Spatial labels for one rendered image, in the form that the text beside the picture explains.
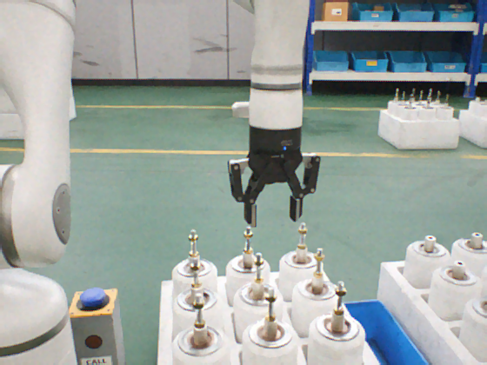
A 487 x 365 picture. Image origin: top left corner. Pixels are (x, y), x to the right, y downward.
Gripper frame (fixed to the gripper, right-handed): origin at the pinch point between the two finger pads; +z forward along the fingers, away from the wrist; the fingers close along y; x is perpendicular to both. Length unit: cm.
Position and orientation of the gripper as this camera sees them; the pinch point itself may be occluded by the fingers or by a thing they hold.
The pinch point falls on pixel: (273, 215)
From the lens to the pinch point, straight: 67.8
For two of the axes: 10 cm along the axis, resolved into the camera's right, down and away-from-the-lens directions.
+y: 9.5, -1.0, 2.8
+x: -3.0, -3.2, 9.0
